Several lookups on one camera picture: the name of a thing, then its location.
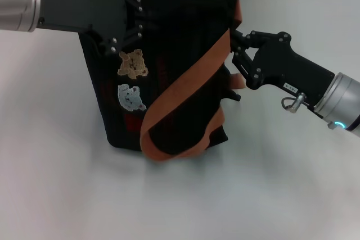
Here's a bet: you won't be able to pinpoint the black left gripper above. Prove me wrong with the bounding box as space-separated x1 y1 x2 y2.
37 0 159 56

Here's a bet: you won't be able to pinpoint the silver right gripper cable connector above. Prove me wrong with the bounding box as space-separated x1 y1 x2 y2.
282 92 308 112

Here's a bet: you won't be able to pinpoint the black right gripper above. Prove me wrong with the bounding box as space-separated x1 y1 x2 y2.
231 29 336 109

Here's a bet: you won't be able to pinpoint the black food bag brown straps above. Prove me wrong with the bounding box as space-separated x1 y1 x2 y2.
78 0 246 162

